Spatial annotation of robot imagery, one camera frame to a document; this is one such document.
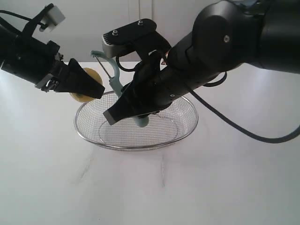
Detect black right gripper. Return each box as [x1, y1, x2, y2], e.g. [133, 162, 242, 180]
[103, 50, 195, 126]

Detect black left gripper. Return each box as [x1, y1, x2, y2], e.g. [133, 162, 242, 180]
[0, 35, 105, 98]

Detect yellow lemon with sticker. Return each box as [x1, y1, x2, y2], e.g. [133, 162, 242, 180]
[70, 67, 103, 103]

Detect teal handled vegetable peeler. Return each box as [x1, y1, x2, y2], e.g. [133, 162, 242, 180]
[90, 50, 149, 128]

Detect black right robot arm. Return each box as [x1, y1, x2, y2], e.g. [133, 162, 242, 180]
[104, 0, 300, 125]

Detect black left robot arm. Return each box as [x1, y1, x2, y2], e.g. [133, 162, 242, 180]
[0, 27, 105, 99]

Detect white cabinet doors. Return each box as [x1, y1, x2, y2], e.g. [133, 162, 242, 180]
[0, 0, 213, 62]

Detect oval steel mesh basket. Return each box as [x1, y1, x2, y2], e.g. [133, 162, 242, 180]
[74, 91, 199, 151]

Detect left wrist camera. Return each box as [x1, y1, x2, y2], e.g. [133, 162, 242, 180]
[22, 3, 65, 36]

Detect black left camera cable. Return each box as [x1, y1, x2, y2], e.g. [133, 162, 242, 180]
[0, 9, 33, 31]

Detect black camera cable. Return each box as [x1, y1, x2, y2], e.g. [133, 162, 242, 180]
[0, 9, 33, 31]
[114, 50, 300, 143]

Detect black right camera cable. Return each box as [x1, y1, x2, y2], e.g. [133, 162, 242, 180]
[114, 50, 300, 143]

